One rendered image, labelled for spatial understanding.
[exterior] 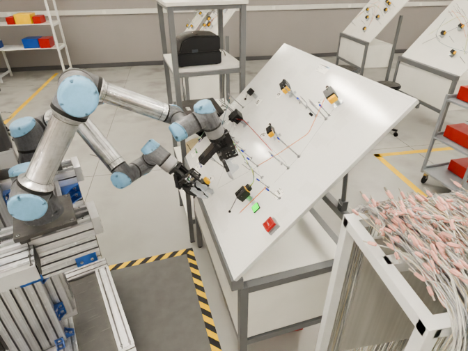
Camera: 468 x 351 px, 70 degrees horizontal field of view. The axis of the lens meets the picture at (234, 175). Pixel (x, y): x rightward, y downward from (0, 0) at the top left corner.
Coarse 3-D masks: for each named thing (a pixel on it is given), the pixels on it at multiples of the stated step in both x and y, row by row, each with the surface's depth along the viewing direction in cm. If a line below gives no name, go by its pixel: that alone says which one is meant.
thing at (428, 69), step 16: (464, 0) 467; (448, 16) 475; (464, 16) 441; (432, 32) 484; (448, 32) 461; (464, 32) 440; (416, 48) 494; (432, 48) 470; (448, 48) 447; (464, 48) 428; (400, 64) 510; (416, 64) 475; (432, 64) 456; (448, 64) 435; (464, 64) 417; (400, 80) 514; (416, 80) 481; (432, 80) 452; (448, 80) 426; (464, 80) 423; (416, 96) 485; (432, 96) 455
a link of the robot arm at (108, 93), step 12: (96, 84) 117; (108, 84) 121; (108, 96) 121; (120, 96) 123; (132, 96) 125; (144, 96) 129; (132, 108) 127; (144, 108) 128; (156, 108) 131; (168, 108) 134; (180, 108) 140; (168, 120) 136
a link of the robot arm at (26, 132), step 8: (16, 120) 162; (24, 120) 162; (32, 120) 161; (16, 128) 157; (24, 128) 158; (32, 128) 161; (40, 128) 165; (16, 136) 159; (24, 136) 159; (32, 136) 162; (40, 136) 166; (16, 144) 162; (24, 144) 161; (32, 144) 163
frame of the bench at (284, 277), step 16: (320, 224) 185; (336, 240) 174; (288, 272) 156; (304, 272) 156; (320, 272) 159; (256, 288) 151; (240, 304) 153; (240, 320) 159; (304, 320) 179; (320, 320) 181; (240, 336) 166; (256, 336) 172; (272, 336) 175
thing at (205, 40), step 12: (180, 36) 223; (192, 36) 213; (204, 36) 215; (216, 36) 218; (180, 48) 214; (192, 48) 216; (204, 48) 218; (216, 48) 221; (180, 60) 217; (192, 60) 219; (204, 60) 222; (216, 60) 224
